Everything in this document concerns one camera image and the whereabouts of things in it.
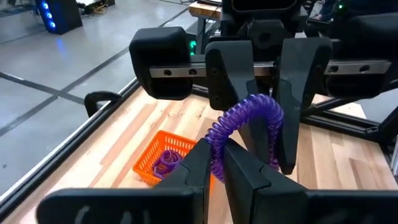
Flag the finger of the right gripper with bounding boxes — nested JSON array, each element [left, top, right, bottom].
[[205, 40, 271, 164], [275, 37, 332, 175]]

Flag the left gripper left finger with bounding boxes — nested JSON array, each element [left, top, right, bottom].
[[35, 138, 213, 224]]

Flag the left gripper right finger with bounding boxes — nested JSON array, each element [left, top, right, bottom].
[[223, 138, 398, 224]]

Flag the purple spring keychain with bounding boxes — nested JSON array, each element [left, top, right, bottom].
[[157, 149, 185, 171], [151, 158, 175, 180], [204, 93, 285, 184]]

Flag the orange plastic basket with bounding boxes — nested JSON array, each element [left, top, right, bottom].
[[132, 129, 215, 187]]

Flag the wooden workbench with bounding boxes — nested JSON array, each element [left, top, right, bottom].
[[188, 0, 223, 55]]

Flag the black computer with blue lights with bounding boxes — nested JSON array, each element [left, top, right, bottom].
[[35, 0, 84, 35]]

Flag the black aluminium table frame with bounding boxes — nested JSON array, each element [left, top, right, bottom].
[[0, 79, 398, 218]]

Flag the pile of cables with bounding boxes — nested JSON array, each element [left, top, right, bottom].
[[75, 0, 116, 16]]

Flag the black clamp handle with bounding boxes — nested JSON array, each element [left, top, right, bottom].
[[83, 90, 123, 118]]

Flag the silver aluminium bracket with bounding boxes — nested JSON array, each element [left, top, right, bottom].
[[390, 135, 398, 177]]

